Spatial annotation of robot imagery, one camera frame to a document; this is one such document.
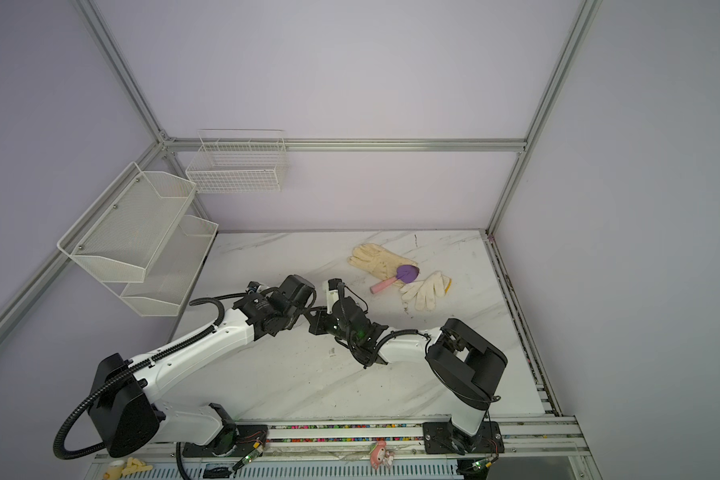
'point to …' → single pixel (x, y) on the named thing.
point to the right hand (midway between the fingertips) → (300, 312)
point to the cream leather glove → (380, 261)
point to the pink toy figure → (381, 456)
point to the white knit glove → (424, 291)
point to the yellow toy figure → (118, 468)
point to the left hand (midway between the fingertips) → (302, 300)
